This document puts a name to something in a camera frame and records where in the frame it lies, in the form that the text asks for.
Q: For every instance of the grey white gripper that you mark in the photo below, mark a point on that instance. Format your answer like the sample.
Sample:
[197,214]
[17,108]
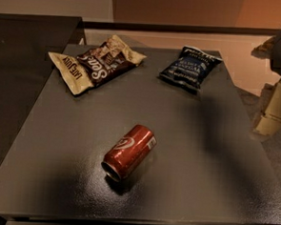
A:
[270,123]

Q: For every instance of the brown and cream chip bag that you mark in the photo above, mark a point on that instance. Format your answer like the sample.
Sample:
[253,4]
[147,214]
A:
[96,67]

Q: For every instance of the dark side table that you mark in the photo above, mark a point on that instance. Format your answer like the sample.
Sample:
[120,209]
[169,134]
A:
[25,65]

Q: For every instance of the dark blue chip bag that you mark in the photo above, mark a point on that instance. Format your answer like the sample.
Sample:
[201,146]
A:
[191,68]

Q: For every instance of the red coke can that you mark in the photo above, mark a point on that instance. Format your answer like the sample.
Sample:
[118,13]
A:
[122,159]

